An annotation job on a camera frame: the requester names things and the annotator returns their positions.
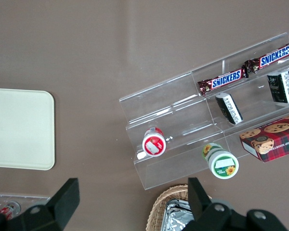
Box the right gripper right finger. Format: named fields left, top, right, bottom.
left=183, top=177, right=234, bottom=231

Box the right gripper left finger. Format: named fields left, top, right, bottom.
left=8, top=178, right=80, bottom=231

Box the aluminium foil tray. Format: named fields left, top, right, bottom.
left=161, top=199, right=196, bottom=231

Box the light oval wicker basket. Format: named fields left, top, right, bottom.
left=145, top=184, right=213, bottom=231

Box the beige plastic serving tray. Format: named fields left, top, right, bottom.
left=0, top=88, right=55, bottom=171

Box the clear acrylic bottle rack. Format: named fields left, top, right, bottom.
left=0, top=192, right=51, bottom=217

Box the green lidded yogurt cup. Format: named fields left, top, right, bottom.
left=201, top=142, right=239, bottom=180

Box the red cola bottle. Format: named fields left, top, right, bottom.
left=0, top=201, right=22, bottom=221

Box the red lidded yogurt cup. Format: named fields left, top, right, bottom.
left=142, top=127, right=167, bottom=157

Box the red plaid cookie box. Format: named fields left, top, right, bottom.
left=239, top=112, right=289, bottom=164

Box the clear acrylic tiered stand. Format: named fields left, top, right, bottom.
left=191, top=32, right=289, bottom=169
left=118, top=71, right=232, bottom=191

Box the small black white carton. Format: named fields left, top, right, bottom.
left=266, top=71, right=289, bottom=103
left=215, top=92, right=244, bottom=125

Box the brown Snickers chocolate bar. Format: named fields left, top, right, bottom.
left=197, top=67, right=250, bottom=97
left=244, top=38, right=289, bottom=74

